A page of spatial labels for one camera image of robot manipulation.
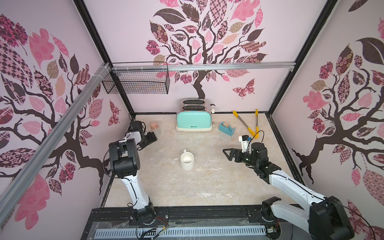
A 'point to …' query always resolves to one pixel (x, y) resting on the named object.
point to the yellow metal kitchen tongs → (256, 134)
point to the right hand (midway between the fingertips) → (228, 149)
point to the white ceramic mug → (187, 160)
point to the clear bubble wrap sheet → (196, 169)
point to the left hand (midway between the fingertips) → (152, 142)
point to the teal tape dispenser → (226, 129)
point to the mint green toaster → (195, 115)
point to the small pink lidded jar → (154, 126)
